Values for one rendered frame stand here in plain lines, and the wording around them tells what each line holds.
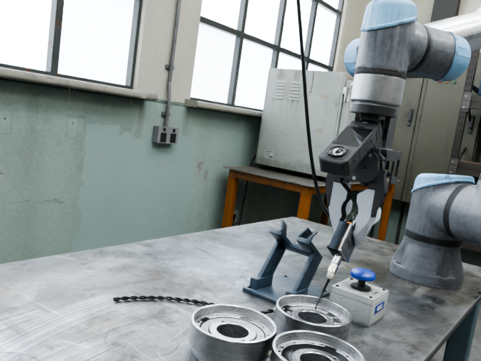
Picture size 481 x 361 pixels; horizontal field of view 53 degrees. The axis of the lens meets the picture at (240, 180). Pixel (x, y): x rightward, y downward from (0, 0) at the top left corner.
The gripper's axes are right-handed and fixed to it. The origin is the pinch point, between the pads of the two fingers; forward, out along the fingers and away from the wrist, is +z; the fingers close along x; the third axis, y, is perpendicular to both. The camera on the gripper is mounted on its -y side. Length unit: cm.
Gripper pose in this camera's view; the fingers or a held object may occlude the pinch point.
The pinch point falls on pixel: (346, 235)
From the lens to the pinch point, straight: 75.7
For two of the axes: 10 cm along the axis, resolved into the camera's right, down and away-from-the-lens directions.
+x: -7.7, -1.8, 6.1
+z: -1.3, 9.8, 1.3
